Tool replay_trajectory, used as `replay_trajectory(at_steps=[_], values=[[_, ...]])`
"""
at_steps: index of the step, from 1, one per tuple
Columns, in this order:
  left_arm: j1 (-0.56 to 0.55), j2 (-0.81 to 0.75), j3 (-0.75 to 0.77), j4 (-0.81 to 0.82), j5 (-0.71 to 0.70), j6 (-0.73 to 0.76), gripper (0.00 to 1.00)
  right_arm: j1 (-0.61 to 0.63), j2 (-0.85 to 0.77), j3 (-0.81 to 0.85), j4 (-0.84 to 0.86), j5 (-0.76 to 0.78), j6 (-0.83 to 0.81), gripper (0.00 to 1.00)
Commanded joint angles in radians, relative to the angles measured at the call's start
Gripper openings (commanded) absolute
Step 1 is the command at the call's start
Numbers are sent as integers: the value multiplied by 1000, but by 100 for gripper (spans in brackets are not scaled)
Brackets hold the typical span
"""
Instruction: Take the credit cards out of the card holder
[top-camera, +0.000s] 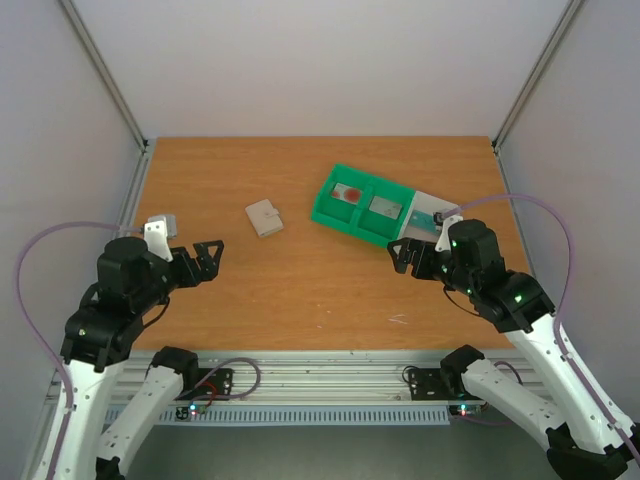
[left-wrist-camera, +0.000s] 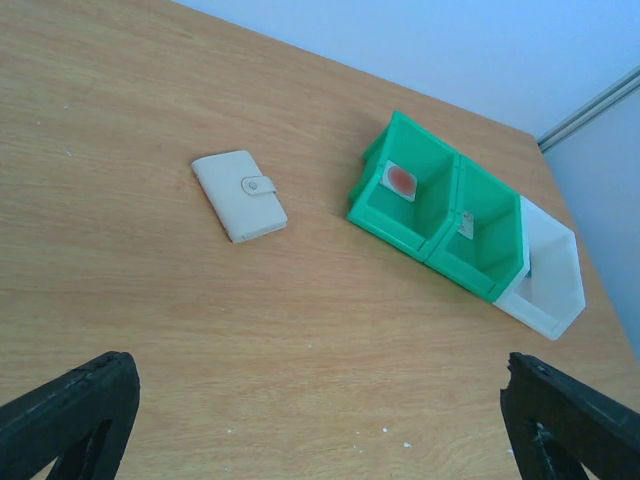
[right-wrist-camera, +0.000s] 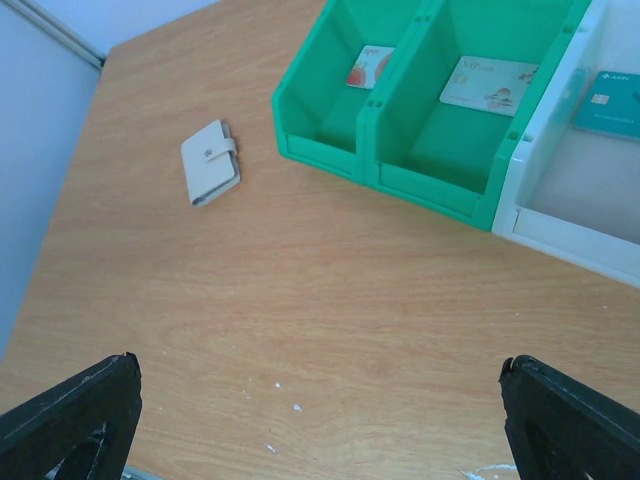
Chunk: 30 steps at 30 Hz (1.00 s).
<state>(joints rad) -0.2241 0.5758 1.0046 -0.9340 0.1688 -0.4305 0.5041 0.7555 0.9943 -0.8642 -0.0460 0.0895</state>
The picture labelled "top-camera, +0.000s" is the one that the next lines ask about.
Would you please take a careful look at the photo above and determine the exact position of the left small circuit board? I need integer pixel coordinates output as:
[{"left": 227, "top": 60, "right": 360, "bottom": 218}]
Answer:
[{"left": 174, "top": 404, "right": 207, "bottom": 422}]

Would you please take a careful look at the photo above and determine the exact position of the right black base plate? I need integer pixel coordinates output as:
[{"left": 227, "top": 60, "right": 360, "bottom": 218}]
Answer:
[{"left": 401, "top": 365, "right": 451, "bottom": 401}]

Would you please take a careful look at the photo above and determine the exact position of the left aluminium frame post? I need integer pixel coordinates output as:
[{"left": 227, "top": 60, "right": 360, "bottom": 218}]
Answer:
[{"left": 58, "top": 0, "right": 148, "bottom": 153}]

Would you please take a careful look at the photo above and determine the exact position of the green two-compartment bin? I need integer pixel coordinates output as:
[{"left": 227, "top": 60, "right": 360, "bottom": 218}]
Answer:
[{"left": 311, "top": 164, "right": 416, "bottom": 247}]

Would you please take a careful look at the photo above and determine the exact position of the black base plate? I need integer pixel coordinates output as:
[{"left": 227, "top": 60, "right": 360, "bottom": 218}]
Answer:
[
  {"left": 177, "top": 368, "right": 234, "bottom": 401},
  {"left": 401, "top": 365, "right": 451, "bottom": 401}
]

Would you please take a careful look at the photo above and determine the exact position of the white translucent bin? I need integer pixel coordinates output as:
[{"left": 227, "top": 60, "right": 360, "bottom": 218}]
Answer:
[{"left": 397, "top": 191, "right": 458, "bottom": 242}]

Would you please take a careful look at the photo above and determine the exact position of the purple cable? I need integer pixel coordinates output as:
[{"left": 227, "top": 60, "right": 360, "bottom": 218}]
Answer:
[
  {"left": 444, "top": 194, "right": 640, "bottom": 464},
  {"left": 17, "top": 220, "right": 146, "bottom": 480}
]

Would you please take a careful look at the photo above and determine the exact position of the aluminium front rail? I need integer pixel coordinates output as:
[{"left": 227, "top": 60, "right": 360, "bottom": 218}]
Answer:
[{"left": 110, "top": 350, "right": 550, "bottom": 406}]

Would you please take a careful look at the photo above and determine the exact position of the slotted grey cable duct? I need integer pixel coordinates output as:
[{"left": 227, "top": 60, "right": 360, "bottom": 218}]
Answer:
[{"left": 104, "top": 405, "right": 450, "bottom": 427}]

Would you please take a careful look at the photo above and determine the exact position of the card with red circles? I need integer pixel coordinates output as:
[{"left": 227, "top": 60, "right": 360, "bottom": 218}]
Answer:
[{"left": 330, "top": 183, "right": 362, "bottom": 205}]

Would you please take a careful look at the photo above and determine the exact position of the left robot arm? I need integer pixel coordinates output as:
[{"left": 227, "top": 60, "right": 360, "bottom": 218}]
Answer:
[{"left": 34, "top": 237, "right": 224, "bottom": 479}]

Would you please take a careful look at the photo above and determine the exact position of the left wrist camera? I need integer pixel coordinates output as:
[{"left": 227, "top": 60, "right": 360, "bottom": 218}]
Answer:
[{"left": 143, "top": 214, "right": 177, "bottom": 262}]

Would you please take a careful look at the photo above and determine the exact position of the right aluminium frame post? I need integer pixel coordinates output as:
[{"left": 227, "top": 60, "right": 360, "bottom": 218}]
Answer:
[{"left": 491, "top": 0, "right": 586, "bottom": 155}]

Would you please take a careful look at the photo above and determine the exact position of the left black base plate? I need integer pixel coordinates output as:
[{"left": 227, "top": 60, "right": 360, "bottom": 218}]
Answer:
[{"left": 177, "top": 368, "right": 234, "bottom": 401}]

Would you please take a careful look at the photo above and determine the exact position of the beige leather card holder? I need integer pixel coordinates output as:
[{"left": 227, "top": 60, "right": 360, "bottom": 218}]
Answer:
[{"left": 245, "top": 199, "right": 284, "bottom": 238}]

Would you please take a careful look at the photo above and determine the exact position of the right small circuit board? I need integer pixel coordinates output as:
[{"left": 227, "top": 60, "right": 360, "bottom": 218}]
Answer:
[{"left": 449, "top": 403, "right": 489, "bottom": 417}]

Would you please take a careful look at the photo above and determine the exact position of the grey card in bin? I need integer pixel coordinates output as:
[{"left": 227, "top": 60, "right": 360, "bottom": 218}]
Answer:
[{"left": 369, "top": 196, "right": 402, "bottom": 221}]

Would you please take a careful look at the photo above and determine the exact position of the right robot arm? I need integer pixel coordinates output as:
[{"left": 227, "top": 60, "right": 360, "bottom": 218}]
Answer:
[{"left": 387, "top": 218, "right": 639, "bottom": 479}]

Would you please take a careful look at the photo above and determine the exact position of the small circuit board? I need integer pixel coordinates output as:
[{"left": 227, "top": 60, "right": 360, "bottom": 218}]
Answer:
[
  {"left": 174, "top": 404, "right": 207, "bottom": 422},
  {"left": 449, "top": 403, "right": 489, "bottom": 417}
]

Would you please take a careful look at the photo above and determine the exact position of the aluminium frame post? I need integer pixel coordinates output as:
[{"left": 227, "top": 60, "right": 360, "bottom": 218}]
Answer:
[
  {"left": 58, "top": 0, "right": 148, "bottom": 153},
  {"left": 491, "top": 0, "right": 586, "bottom": 155}
]

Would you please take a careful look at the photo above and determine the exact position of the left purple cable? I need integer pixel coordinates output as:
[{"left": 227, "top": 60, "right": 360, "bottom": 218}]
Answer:
[{"left": 17, "top": 220, "right": 146, "bottom": 480}]

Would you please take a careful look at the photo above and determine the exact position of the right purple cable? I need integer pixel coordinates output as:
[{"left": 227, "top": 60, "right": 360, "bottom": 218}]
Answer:
[{"left": 444, "top": 194, "right": 640, "bottom": 464}]

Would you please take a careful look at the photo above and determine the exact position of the teal credit card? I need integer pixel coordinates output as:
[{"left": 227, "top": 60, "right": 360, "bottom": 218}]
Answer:
[{"left": 408, "top": 210, "right": 441, "bottom": 235}]

